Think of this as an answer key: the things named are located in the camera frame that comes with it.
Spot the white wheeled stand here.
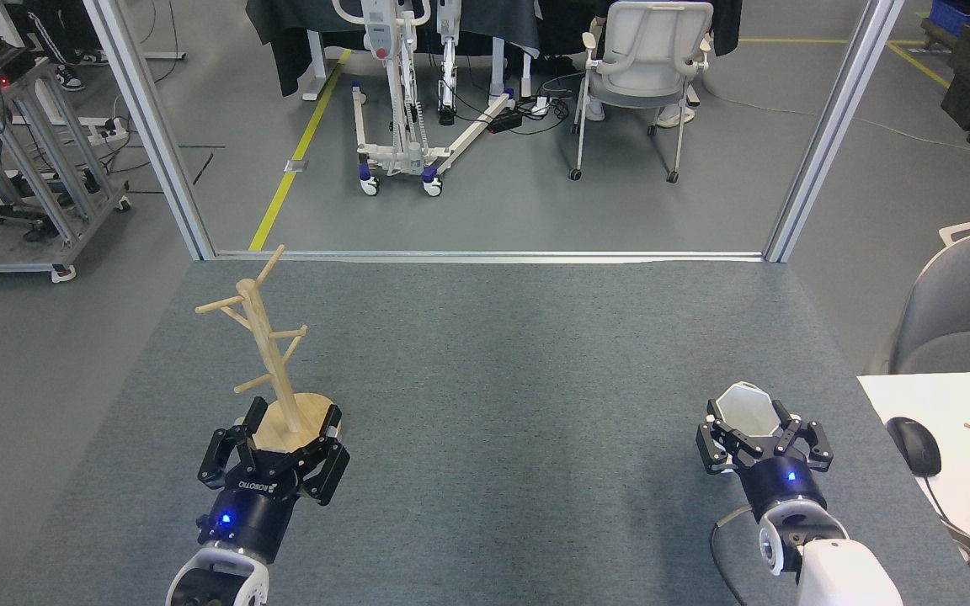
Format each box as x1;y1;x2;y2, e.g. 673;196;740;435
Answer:
332;0;518;199

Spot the grey upholstered chair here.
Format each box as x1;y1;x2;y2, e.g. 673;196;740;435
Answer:
868;160;970;375

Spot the blue plastic bin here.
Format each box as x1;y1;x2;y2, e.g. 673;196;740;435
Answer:
930;0;970;39

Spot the white hexagonal cup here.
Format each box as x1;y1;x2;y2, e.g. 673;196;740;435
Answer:
706;381;782;439

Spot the white office chair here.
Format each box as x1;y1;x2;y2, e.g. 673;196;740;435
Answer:
569;0;715;184

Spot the wooden cup rack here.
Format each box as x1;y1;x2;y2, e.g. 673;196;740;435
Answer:
195;245;342;455

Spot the black computer mouse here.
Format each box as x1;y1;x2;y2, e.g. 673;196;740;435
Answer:
886;416;943;479

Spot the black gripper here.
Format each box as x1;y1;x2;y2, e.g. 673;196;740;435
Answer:
696;400;834;524
196;397;351;565

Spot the dark table cloth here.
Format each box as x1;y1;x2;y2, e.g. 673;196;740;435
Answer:
245;0;541;98

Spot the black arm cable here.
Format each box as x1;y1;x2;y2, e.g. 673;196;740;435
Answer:
709;505;757;606

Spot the silver aluminium post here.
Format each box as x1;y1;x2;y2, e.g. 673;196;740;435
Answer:
83;0;216;262
763;0;907;263

